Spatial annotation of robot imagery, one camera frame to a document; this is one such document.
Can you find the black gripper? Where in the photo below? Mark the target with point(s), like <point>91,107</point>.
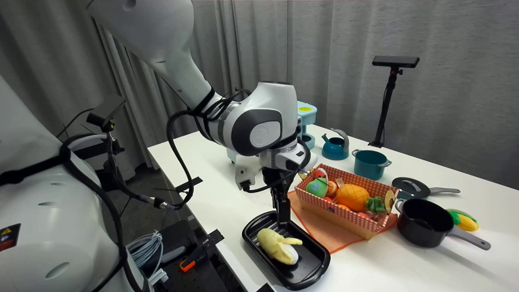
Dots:
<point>281,178</point>

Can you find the yellow banana toy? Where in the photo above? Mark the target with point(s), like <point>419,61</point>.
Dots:
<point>276,244</point>

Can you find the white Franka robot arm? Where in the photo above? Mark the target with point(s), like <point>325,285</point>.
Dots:
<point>156,32</point>

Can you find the yellow toy piece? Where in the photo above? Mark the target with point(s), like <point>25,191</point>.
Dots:
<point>304,175</point>

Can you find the green plush toy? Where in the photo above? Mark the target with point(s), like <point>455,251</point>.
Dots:
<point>317,186</point>

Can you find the orange toy basket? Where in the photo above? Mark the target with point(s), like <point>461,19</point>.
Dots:
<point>330,212</point>

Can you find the red white toy piece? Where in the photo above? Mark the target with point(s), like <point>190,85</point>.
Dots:
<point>323,171</point>

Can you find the black ridged tray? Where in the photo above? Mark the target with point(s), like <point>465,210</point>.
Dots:
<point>314,264</point>

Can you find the orange pineapple toy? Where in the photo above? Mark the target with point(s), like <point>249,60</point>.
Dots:
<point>351,196</point>

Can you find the teal toy pot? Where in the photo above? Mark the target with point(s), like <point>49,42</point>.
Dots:
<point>370,163</point>

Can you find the brown fruit slice toy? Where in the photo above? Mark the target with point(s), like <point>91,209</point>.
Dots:
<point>390,199</point>

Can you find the yellow corn toy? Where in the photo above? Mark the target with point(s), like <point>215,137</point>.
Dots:
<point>465,220</point>

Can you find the orange cloth mat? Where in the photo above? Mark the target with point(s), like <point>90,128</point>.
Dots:
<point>325,235</point>

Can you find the light blue toaster oven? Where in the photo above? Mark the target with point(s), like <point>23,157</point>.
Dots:
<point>309,115</point>

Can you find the orange clamp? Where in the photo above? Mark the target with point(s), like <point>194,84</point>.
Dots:
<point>187,264</point>

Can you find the grey curtain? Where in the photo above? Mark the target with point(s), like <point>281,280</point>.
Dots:
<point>460,81</point>

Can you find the black robot mount platform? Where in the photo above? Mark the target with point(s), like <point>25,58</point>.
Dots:
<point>173,231</point>

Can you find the black camera stand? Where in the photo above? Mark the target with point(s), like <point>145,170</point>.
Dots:
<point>390,97</point>

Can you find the black bracket post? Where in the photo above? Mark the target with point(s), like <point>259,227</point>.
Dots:
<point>111,162</point>

